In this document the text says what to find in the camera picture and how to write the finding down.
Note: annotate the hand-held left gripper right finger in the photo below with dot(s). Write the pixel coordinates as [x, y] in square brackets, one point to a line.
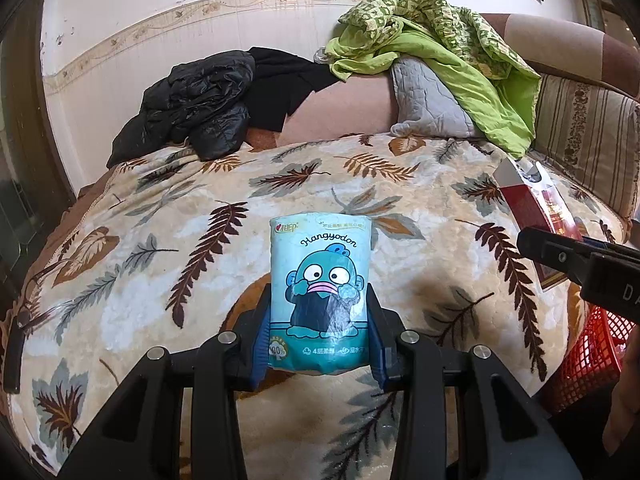
[378, 360]

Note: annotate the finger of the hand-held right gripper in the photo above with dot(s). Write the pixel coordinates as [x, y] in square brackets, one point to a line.
[550, 252]

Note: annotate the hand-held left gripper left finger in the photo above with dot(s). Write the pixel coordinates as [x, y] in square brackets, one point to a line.
[261, 360]

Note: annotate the red cigarette box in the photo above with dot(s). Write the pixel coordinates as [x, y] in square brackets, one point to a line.
[530, 205]

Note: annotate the red plastic basket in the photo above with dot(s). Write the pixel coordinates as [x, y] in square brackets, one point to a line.
[590, 355]

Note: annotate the blue cartoon tissue pack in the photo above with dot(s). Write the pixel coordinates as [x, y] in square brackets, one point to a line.
[320, 280]

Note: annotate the person's right hand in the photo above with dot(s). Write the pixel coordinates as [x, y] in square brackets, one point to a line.
[625, 410]

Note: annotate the striped patterned pillow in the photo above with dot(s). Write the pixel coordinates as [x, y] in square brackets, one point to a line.
[590, 130]

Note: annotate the leaf print fleece blanket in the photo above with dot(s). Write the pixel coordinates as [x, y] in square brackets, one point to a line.
[150, 260]

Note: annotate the grey quilted pillow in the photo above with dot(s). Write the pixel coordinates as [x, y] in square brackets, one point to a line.
[430, 100]

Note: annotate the green quilt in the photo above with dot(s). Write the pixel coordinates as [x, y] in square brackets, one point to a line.
[465, 75]

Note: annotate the brown sofa backrest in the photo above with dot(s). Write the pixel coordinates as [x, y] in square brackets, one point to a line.
[565, 40]

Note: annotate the pink sofa cushion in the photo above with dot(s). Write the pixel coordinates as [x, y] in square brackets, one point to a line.
[345, 110]

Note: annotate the wooden cabinet door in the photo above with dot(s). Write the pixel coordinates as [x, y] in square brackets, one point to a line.
[595, 5]

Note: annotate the black puffer jacket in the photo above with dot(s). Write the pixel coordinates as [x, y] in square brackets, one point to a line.
[200, 95]

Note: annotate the black cloth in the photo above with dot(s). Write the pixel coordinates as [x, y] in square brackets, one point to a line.
[290, 85]

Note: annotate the clear glass object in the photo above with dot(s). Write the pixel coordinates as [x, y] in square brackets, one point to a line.
[321, 55]

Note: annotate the dark door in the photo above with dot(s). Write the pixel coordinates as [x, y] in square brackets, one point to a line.
[20, 160]

